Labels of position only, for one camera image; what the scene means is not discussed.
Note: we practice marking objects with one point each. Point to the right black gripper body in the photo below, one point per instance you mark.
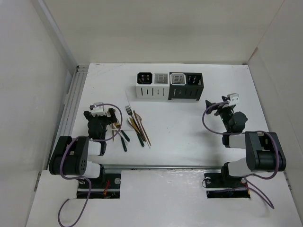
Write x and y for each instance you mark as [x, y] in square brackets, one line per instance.
[225, 112]

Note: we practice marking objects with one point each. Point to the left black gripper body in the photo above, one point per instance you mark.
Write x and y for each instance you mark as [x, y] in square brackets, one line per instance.
[104, 120]

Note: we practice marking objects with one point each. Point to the gold fork green handle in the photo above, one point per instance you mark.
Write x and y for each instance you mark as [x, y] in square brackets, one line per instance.
[123, 138]

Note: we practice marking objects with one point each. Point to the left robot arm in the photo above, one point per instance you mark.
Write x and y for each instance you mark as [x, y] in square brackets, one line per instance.
[70, 156]

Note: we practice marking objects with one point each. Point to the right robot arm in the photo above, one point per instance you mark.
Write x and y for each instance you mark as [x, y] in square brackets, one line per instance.
[264, 156]

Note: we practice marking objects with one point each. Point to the copper chopstick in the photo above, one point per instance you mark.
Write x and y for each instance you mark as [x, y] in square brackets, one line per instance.
[141, 127]

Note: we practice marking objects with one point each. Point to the white chopstick long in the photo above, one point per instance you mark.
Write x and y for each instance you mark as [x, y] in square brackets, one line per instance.
[135, 121]

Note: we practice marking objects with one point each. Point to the black utensil container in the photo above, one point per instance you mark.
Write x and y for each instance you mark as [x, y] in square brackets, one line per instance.
[185, 85]

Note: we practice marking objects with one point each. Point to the white utensil container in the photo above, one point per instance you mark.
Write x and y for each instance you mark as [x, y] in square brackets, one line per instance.
[152, 85]

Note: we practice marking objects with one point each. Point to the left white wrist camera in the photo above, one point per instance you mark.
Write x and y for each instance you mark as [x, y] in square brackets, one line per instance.
[97, 109]

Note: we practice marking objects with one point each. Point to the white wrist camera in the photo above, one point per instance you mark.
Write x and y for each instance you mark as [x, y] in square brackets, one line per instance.
[233, 99]
[97, 109]

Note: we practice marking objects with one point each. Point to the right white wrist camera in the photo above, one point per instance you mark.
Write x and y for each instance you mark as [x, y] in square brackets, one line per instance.
[233, 99]

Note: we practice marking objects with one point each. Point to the aluminium rail left side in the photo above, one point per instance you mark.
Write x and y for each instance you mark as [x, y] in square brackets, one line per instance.
[71, 101]

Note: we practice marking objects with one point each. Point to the aluminium rail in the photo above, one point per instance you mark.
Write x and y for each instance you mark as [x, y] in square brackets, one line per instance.
[156, 167]
[71, 101]

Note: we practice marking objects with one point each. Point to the aluminium rail front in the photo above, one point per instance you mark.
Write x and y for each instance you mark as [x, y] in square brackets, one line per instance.
[156, 167]

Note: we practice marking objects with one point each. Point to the bronze knife green handle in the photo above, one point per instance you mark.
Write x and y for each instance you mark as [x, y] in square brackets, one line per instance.
[131, 122]

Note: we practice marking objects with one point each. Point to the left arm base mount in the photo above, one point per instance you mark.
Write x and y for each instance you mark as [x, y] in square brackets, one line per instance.
[106, 187]

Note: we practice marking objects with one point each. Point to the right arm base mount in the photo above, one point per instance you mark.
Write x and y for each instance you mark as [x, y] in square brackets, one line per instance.
[221, 187]

